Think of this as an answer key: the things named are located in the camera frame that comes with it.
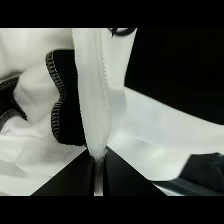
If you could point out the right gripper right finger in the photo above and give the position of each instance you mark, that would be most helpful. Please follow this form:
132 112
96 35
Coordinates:
128 178

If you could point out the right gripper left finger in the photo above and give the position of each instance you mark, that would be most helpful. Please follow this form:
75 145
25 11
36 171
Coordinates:
73 178

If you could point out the white and black garment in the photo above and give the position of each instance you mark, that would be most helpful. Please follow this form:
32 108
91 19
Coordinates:
95 100

